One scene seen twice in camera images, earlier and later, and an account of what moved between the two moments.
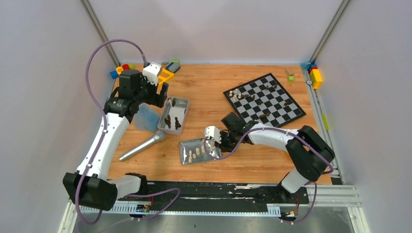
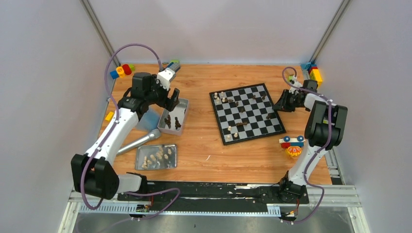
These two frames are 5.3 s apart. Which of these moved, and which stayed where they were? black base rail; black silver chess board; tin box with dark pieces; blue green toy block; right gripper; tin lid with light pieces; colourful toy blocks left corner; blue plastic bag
Moved: tin lid with light pieces; black silver chess board; right gripper
Stayed: colourful toy blocks left corner; blue green toy block; tin box with dark pieces; black base rail; blue plastic bag
